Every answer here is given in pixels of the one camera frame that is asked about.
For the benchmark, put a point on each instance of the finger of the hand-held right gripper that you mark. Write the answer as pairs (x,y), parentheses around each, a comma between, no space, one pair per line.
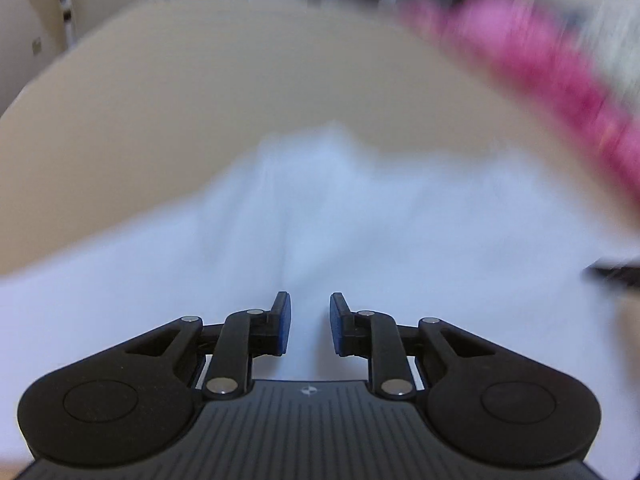
(617,274)

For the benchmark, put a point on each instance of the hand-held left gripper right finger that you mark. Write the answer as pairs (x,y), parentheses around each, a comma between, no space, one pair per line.
(337,323)

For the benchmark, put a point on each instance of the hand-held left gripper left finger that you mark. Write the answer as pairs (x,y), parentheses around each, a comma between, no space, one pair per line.
(283,322)

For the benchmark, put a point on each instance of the white small garment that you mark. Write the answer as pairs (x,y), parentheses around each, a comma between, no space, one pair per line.
(380,240)

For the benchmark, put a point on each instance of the pink floral blanket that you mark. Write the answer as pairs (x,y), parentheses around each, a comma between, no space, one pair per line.
(540,60)

